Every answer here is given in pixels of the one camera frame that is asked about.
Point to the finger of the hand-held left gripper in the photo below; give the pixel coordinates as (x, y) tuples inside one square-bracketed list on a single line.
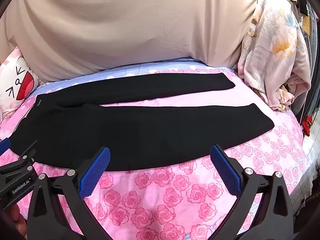
[(23, 160), (5, 145)]

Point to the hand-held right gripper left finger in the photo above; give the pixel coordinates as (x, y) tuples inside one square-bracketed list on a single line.
[(96, 170)]

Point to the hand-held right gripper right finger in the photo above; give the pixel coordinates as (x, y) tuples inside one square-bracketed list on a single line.
[(225, 167)]

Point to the black pants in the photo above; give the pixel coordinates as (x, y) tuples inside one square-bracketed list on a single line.
[(150, 130)]

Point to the person's left hand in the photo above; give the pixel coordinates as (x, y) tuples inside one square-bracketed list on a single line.
[(18, 220)]

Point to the white cartoon face pillow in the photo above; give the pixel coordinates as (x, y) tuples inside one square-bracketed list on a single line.
[(15, 85)]

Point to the pink rose bed sheet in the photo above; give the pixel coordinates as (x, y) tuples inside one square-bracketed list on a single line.
[(162, 200)]

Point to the red object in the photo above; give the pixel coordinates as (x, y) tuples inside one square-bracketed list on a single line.
[(308, 125)]

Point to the pale floral blanket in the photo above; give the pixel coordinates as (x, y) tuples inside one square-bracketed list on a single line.
[(275, 55)]

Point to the dark hanging cloth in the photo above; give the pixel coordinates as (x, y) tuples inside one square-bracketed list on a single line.
[(311, 55)]

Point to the beige pillow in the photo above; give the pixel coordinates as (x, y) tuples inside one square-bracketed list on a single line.
[(125, 30)]

